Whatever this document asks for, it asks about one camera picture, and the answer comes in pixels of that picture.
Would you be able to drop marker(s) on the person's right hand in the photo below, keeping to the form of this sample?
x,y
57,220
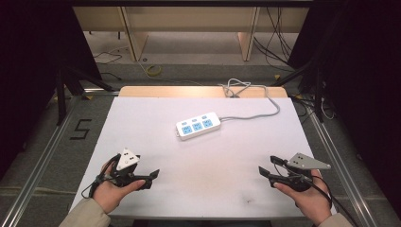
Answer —
x,y
312,201

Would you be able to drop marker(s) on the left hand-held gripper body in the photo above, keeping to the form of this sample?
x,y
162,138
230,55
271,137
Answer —
x,y
126,159

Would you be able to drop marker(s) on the aluminium floor rail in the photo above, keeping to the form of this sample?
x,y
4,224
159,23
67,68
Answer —
x,y
38,170
342,176

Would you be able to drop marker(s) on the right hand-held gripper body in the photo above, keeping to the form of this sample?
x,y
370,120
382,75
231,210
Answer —
x,y
304,162

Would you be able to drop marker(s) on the white power strip blue sockets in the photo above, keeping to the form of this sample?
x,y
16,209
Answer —
x,y
198,126

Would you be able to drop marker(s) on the white table cover board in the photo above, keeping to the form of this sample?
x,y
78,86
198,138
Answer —
x,y
201,167

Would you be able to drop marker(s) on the light wooden bench frame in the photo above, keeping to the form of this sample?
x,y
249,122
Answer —
x,y
189,22

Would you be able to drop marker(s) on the person's left hand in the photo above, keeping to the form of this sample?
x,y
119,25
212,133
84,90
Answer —
x,y
108,194

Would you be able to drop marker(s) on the black metal stand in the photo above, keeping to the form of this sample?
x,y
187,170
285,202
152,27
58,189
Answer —
x,y
64,91
317,85

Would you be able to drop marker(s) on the dark curtain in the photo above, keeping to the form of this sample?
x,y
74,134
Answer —
x,y
34,63
362,78

